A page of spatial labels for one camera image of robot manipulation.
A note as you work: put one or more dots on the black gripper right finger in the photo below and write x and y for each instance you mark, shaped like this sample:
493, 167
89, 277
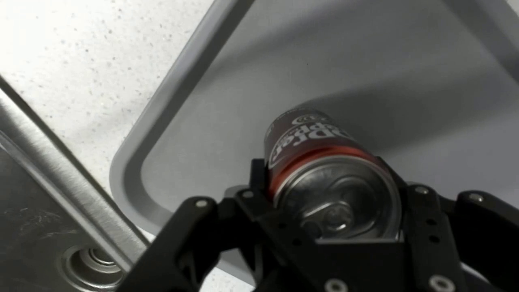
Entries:
432, 238

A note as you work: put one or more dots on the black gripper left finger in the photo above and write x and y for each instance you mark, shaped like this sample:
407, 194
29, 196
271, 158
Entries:
216, 249

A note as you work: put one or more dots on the red soda can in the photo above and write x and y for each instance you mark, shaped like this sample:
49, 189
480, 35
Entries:
325, 180

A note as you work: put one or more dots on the grey plastic tray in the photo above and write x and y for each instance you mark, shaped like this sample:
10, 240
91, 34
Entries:
325, 66

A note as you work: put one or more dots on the stainless steel double sink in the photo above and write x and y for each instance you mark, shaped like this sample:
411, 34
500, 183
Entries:
38, 217

